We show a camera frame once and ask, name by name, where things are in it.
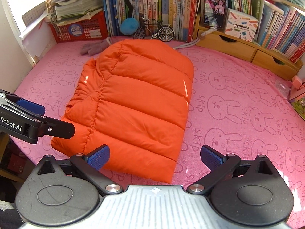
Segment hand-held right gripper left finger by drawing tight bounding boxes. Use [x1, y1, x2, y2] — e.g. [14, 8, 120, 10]
[36, 144, 124, 195]

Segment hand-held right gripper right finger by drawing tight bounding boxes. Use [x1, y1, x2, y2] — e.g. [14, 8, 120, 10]
[186, 145, 273, 195]

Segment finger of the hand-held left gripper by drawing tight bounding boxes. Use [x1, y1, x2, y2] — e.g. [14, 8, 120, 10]
[0, 89, 46, 115]
[0, 103, 76, 145]

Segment orange puffer jacket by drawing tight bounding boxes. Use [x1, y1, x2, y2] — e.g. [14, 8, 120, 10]
[51, 39, 194, 184]

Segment loose white paper sheets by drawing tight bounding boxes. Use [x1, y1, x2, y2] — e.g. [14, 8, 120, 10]
[19, 1, 58, 65]

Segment grey knit glove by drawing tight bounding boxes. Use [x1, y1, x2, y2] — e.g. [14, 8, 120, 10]
[80, 38, 112, 56]

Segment red plastic basket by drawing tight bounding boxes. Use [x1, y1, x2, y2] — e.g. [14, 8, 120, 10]
[48, 11, 109, 44]

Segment clear plastic bag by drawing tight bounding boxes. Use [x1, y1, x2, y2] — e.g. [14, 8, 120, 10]
[274, 79, 291, 96]

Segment pink triangular toy case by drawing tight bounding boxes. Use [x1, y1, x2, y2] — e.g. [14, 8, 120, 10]
[289, 75, 305, 121]

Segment wooden drawer organizer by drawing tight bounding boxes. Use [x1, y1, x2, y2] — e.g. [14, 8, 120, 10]
[193, 12, 303, 81]

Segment stack of paper workbooks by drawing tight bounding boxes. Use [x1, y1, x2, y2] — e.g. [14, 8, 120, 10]
[46, 0, 104, 25]

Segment blue plush ball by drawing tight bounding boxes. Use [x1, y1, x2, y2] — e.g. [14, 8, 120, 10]
[120, 18, 140, 37]

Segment row of tall blue books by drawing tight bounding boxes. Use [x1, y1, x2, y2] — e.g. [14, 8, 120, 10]
[101, 0, 130, 37]

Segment miniature bicycle model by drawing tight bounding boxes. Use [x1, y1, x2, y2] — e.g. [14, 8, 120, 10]
[133, 17, 177, 42]

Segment smartphone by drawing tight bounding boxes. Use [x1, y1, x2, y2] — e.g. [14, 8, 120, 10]
[202, 0, 228, 28]

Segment row of thick assorted books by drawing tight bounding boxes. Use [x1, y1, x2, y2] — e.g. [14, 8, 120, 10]
[130, 0, 201, 43]

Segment white coiled cable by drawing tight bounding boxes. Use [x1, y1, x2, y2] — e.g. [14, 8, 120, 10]
[173, 26, 218, 50]

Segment black strap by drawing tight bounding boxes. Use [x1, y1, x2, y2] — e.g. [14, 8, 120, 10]
[125, 0, 134, 21]

